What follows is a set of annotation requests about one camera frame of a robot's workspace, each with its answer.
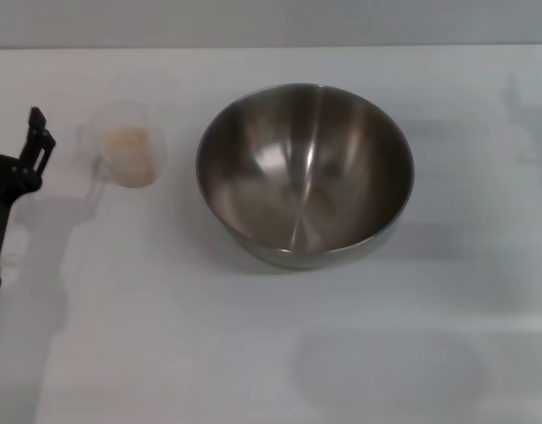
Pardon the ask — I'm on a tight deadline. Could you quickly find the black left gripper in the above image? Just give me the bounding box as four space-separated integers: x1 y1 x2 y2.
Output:
0 106 59 266

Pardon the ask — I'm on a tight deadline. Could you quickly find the uncooked white rice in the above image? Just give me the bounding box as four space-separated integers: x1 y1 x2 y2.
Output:
101 125 157 189

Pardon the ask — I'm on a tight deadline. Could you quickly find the stainless steel mixing bowl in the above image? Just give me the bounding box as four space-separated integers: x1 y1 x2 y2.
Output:
195 81 416 271

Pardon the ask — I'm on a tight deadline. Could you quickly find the clear plastic measuring cup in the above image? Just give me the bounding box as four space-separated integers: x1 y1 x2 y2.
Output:
76 101 167 190

